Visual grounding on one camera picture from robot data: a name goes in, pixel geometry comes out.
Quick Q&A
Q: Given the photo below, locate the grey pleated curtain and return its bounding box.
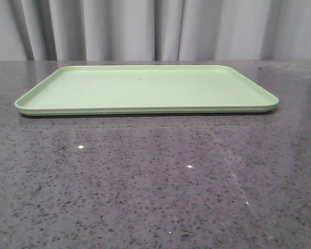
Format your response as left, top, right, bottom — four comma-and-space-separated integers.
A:
0, 1, 311, 61

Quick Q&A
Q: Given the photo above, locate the light green plastic tray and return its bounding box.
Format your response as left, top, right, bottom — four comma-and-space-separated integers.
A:
15, 65, 279, 116

